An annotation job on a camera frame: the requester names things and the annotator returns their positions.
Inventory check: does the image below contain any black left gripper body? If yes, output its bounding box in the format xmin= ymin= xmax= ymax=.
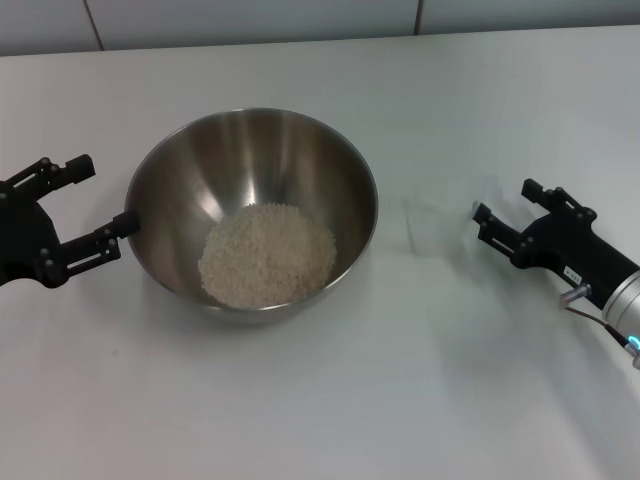
xmin=0 ymin=179 xmax=65 ymax=290

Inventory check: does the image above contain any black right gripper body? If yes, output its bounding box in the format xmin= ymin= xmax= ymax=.
xmin=511 ymin=206 xmax=640 ymax=309

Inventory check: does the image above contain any clear plastic measuring cup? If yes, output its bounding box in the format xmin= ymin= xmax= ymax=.
xmin=401 ymin=191 xmax=484 ymax=257

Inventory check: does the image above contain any stainless steel mixing bowl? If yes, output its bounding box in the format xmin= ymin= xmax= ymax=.
xmin=123 ymin=106 xmax=380 ymax=327

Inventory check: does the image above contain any right gripper connector cable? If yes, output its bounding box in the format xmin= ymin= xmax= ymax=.
xmin=558 ymin=283 xmax=633 ymax=347

